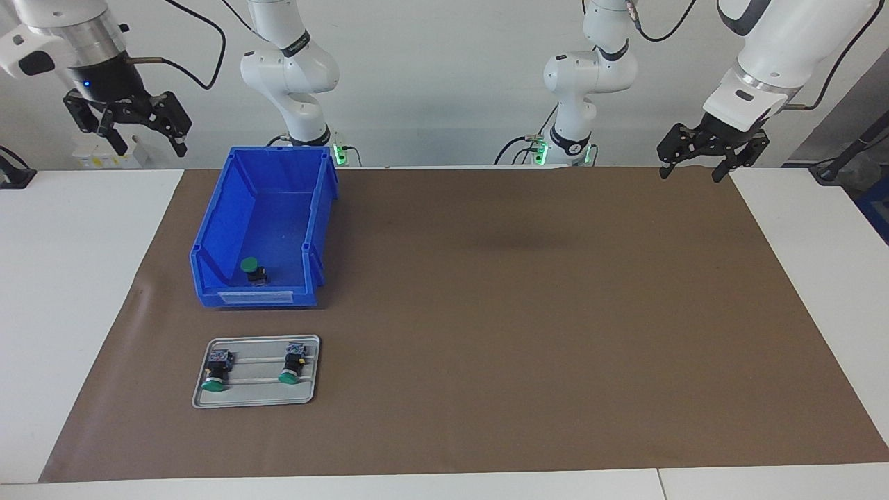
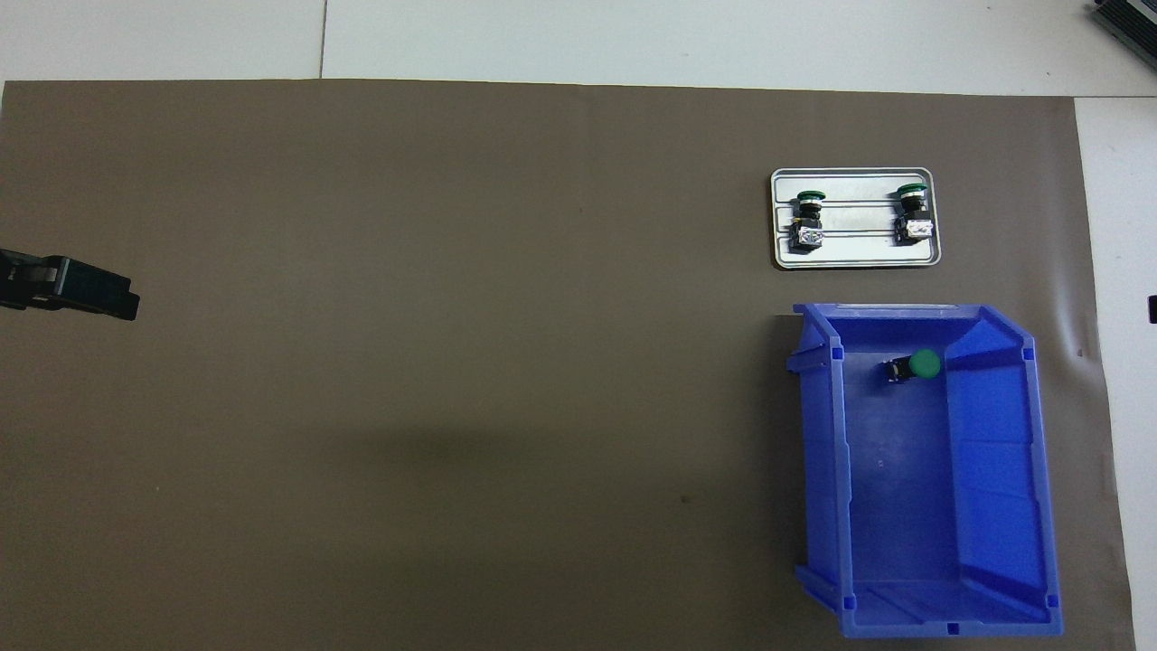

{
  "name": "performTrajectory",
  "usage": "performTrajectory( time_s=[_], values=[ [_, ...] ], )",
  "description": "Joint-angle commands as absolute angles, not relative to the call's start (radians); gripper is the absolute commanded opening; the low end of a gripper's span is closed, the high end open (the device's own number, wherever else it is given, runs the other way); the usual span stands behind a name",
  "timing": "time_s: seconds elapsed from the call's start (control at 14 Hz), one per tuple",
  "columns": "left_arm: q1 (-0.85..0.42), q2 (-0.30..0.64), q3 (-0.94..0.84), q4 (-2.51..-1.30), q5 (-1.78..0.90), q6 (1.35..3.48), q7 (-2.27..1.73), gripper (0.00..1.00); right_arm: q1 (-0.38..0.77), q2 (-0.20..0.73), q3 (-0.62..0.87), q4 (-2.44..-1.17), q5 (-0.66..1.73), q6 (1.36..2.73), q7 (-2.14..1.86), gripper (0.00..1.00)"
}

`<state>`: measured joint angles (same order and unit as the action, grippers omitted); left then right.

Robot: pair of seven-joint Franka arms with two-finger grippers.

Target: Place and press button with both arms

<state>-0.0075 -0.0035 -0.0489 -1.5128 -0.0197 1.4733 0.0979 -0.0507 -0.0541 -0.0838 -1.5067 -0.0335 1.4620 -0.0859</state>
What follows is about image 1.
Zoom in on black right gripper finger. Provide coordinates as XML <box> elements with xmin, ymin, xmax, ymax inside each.
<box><xmin>63</xmin><ymin>90</ymin><xmax>129</xmax><ymax>157</ymax></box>
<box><xmin>149</xmin><ymin>92</ymin><xmax>193</xmax><ymax>158</ymax></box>

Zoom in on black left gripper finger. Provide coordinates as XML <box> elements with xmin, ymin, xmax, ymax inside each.
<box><xmin>712</xmin><ymin>133</ymin><xmax>770</xmax><ymax>183</ymax></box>
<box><xmin>657</xmin><ymin>124</ymin><xmax>702</xmax><ymax>180</ymax></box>

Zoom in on white box yellow label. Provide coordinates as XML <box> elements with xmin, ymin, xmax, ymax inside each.
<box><xmin>73</xmin><ymin>135</ymin><xmax>150</xmax><ymax>169</ymax></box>

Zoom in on black stand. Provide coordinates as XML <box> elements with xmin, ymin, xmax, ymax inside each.
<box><xmin>809</xmin><ymin>111</ymin><xmax>889</xmax><ymax>185</ymax></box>

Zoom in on black table clamp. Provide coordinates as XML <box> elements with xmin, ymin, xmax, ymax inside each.
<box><xmin>0</xmin><ymin>146</ymin><xmax>37</xmax><ymax>190</ymax></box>

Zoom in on blue plastic storage bin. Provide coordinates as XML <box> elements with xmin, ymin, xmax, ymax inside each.
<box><xmin>190</xmin><ymin>146</ymin><xmax>340</xmax><ymax>308</ymax></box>

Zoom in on blue crate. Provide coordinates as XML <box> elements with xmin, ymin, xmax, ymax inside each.
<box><xmin>856</xmin><ymin>177</ymin><xmax>889</xmax><ymax>245</ymax></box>

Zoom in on brown table mat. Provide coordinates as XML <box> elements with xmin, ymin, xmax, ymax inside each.
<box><xmin>38</xmin><ymin>167</ymin><xmax>889</xmax><ymax>483</ymax></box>

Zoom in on grey metal tray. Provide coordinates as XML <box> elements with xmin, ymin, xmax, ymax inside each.
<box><xmin>192</xmin><ymin>335</ymin><xmax>321</xmax><ymax>409</ymax></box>

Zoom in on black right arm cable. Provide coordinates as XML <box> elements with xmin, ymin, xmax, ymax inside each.
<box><xmin>128</xmin><ymin>0</ymin><xmax>227</xmax><ymax>91</ymax></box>

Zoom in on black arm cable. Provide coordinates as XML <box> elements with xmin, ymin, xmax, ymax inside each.
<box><xmin>625</xmin><ymin>0</ymin><xmax>877</xmax><ymax>110</ymax></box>
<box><xmin>128</xmin><ymin>0</ymin><xmax>227</xmax><ymax>91</ymax></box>

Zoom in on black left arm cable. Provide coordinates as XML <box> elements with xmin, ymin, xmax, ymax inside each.
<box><xmin>625</xmin><ymin>0</ymin><xmax>877</xmax><ymax>110</ymax></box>

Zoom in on black base cables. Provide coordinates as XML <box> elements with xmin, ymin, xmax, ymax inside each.
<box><xmin>495</xmin><ymin>104</ymin><xmax>556</xmax><ymax>166</ymax></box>

